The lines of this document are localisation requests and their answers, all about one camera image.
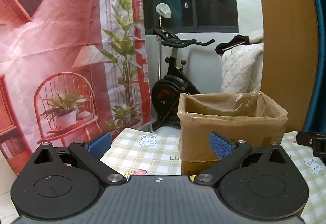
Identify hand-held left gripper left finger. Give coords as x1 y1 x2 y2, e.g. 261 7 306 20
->
30 132 127 186

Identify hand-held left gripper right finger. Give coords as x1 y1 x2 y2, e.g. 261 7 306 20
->
194 132 291 186

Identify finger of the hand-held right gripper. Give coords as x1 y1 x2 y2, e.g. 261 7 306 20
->
297 131 326 157

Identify plastic-lined cardboard box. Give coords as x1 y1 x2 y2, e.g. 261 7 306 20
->
177 92 288 176

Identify checkered bunny print tablecloth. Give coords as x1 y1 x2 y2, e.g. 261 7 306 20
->
99 127 326 224

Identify white quilted blanket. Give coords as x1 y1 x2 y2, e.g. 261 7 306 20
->
220 43 264 93

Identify black exercise bike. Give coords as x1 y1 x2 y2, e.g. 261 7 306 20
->
151 26 216 133

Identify teal curtain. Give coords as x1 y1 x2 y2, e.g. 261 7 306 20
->
302 0 326 133

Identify black fuzzy garment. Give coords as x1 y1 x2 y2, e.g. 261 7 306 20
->
215 35 251 55

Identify wooden board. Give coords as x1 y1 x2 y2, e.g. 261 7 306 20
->
252 0 319 133

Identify cream fluffy blanket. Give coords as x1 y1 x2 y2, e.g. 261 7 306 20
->
248 29 264 45

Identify white cloth seat cover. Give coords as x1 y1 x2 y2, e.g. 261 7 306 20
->
156 3 172 19

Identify red printed wall backdrop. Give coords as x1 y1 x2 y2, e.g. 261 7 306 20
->
0 0 152 176

